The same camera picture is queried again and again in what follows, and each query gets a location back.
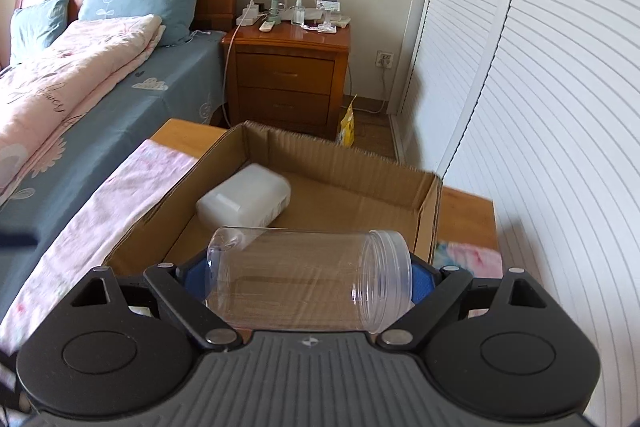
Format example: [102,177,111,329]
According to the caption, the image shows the white remote control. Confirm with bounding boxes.
[259,20,276,32]

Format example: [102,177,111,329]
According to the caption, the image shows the clear spray bottle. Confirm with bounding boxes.
[291,0,306,26]

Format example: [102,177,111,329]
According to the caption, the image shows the yellow bag on floor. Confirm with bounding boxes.
[336,96,356,147]

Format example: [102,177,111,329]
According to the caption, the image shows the white power strip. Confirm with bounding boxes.
[236,0,267,27]

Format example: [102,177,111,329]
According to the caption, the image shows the white phone stand gadget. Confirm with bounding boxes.
[316,0,341,34]

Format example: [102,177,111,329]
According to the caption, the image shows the white translucent plastic case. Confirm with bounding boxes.
[195,162,291,231]

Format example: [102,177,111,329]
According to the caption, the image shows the pink floral quilt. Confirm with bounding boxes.
[1,14,165,200]

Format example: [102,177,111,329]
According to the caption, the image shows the white louvred closet doors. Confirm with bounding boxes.
[396,0,639,426]

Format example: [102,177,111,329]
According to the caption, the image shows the wall power outlet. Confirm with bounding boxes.
[375,51,394,69]

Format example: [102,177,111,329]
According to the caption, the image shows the pink floral tablecloth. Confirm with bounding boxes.
[1,140,502,355]

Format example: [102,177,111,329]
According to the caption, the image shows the brown cardboard box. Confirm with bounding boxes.
[102,120,444,343]

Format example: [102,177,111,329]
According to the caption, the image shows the clear plastic jar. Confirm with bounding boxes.
[204,227,412,334]

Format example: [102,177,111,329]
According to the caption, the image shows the blue bed sheet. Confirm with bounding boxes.
[1,31,224,311]

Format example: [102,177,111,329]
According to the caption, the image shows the wooden nightstand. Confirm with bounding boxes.
[222,23,352,140]

